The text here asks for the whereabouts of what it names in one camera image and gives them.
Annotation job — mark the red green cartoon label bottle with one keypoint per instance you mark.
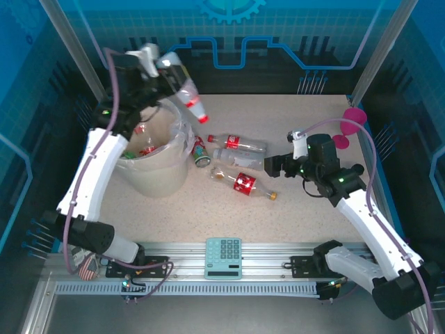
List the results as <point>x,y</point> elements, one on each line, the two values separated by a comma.
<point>200,151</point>

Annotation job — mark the clear bottle white label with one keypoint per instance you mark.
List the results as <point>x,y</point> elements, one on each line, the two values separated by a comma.
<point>236,158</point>

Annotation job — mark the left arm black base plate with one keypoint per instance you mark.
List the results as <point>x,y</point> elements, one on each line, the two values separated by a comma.
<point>114,269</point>

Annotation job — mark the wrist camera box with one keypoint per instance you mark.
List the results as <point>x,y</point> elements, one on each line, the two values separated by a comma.
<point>147,57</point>
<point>298,148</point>

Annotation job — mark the black controller box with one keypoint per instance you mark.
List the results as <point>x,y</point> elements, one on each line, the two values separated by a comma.
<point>328,290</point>
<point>133,288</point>

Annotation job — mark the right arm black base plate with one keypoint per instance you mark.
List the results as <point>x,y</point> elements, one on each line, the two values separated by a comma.
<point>300,266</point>

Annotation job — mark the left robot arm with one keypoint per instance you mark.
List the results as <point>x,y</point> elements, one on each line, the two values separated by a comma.
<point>94,174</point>

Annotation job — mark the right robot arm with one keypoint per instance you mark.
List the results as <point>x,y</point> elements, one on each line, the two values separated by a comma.
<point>365,222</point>

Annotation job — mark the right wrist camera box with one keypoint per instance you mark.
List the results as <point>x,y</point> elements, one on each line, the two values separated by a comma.
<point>298,148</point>

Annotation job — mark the white ribbed plastic bin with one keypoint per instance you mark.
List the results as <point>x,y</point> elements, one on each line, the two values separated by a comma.
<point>156,177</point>

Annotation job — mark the small red-label cola bottle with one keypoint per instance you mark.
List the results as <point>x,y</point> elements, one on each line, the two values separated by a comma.
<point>193,103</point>

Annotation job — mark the light blue calculator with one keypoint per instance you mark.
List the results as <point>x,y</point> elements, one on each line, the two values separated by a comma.
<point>222,257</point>

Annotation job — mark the flag print pouch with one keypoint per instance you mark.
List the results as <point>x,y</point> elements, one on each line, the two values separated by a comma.
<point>88,269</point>

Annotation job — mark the clear plastic bin liner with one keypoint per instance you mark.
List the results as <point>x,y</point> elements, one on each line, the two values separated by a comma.
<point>182,130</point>

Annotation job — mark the aluminium frame post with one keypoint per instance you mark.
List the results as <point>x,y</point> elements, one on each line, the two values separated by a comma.
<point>381,52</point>
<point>77,52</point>

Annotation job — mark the pink plastic goblet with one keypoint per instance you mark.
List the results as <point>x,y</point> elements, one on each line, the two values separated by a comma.
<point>354,116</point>

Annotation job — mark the cola bottle orange cap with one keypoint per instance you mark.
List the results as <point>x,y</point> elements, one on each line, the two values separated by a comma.
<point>243,182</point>

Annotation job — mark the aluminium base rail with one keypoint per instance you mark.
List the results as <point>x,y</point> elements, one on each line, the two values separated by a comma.
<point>264,257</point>

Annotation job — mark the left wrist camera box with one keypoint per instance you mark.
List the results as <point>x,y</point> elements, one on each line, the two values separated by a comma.
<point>147,57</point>

